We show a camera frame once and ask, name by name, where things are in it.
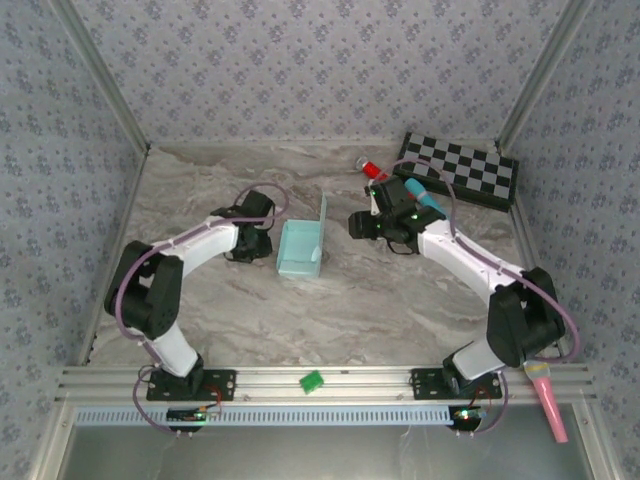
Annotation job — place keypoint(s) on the light blue paper box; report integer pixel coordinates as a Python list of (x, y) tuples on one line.
[(297, 245)]

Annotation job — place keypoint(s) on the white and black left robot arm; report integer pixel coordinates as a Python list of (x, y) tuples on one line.
[(172, 350)]

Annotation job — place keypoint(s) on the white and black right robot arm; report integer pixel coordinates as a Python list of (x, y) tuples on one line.
[(460, 260)]

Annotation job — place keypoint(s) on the blue toy microphone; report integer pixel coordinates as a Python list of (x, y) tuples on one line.
[(426, 198)]

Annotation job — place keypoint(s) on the red toy tube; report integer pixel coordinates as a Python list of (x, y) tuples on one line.
[(371, 170)]

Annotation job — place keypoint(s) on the black and grey chessboard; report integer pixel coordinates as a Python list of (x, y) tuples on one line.
[(475, 167)]

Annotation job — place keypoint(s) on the green plastic block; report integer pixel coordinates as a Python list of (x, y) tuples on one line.
[(311, 381)]

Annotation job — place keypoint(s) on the pink toy microphone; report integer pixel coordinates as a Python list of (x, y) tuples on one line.
[(547, 395)]

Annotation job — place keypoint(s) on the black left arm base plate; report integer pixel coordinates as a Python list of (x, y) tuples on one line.
[(222, 382)]

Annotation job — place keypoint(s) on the aluminium side rail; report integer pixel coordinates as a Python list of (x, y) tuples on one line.
[(530, 240), (112, 240)]

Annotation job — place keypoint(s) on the aluminium front rail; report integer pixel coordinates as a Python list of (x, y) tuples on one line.
[(360, 382)]

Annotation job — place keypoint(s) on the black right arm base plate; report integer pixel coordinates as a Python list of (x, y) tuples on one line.
[(425, 382)]

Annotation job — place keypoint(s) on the aluminium frame post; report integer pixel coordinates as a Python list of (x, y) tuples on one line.
[(545, 75)]

